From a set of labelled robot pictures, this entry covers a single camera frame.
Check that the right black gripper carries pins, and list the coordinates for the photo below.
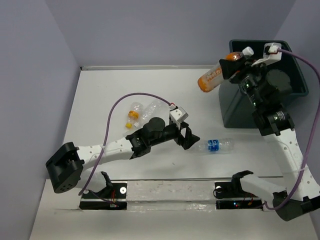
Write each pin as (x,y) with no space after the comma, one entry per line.
(230,67)

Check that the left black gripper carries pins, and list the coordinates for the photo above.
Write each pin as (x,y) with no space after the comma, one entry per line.
(186,141)

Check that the orange drink bottle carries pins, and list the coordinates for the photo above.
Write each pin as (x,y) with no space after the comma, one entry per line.
(214,77)

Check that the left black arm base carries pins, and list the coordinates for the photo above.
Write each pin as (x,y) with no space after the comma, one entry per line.
(112,197)

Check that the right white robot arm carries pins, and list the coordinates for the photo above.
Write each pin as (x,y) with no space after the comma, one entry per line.
(301,192)

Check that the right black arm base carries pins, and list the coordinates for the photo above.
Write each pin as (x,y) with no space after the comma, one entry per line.
(230,194)

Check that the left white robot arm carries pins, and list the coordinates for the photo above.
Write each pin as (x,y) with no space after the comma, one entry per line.
(69,167)

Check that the dark green plastic bin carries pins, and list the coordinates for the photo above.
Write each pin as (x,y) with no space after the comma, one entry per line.
(236,108)

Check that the blue label water bottle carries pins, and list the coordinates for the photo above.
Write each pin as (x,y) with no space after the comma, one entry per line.
(216,146)

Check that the clear crumpled long bottle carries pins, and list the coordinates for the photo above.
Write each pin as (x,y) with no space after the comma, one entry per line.
(152,110)

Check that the clear bottle orange label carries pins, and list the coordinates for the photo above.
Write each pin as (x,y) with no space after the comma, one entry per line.
(134,114)

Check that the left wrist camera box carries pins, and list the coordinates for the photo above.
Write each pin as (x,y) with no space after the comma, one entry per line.
(177,116)

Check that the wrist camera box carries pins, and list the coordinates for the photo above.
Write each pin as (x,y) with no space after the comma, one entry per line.
(271,54)
(177,116)

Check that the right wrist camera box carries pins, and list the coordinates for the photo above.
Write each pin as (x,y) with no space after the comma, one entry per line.
(271,54)

